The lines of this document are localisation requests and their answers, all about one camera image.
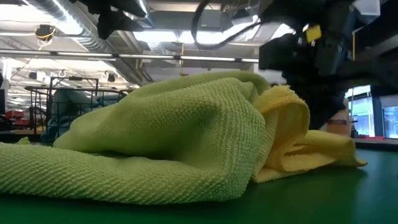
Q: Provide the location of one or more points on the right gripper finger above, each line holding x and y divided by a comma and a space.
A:
320, 102

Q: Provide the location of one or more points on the yellow microfiber towel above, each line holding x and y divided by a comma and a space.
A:
289, 124

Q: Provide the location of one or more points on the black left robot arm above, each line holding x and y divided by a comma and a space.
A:
112, 18

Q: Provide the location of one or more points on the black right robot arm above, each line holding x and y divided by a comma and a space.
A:
376, 46

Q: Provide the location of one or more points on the lime green microfiber towel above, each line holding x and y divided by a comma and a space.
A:
155, 140

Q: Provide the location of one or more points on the yellow tag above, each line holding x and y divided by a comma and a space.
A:
312, 33

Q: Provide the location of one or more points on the brown cardboard box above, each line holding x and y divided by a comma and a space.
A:
340, 124

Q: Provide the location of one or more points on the ceiling light strip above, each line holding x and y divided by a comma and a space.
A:
93, 55

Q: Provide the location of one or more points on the black ceiling device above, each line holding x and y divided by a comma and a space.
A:
45, 31

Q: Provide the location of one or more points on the red storage bin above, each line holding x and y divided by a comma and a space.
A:
14, 114

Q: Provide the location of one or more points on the silver ventilation duct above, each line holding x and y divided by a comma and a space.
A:
87, 40

